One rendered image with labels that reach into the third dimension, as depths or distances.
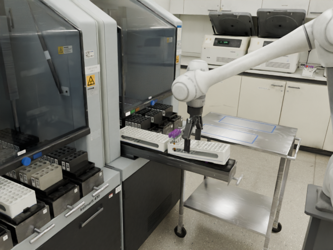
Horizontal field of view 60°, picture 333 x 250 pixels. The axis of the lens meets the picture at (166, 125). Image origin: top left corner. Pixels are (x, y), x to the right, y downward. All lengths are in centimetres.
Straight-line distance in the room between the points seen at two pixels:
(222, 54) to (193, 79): 257
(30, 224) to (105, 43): 79
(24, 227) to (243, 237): 157
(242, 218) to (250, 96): 202
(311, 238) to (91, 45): 130
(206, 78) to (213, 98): 268
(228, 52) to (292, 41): 248
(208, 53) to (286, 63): 93
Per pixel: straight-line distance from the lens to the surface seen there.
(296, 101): 361
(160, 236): 219
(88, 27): 128
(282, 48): 123
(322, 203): 147
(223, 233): 226
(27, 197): 114
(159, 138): 150
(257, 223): 196
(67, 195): 122
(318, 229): 150
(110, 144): 149
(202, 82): 114
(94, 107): 134
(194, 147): 140
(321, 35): 101
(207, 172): 139
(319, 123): 367
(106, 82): 139
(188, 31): 452
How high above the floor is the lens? 146
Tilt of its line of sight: 21 degrees down
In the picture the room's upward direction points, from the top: 2 degrees clockwise
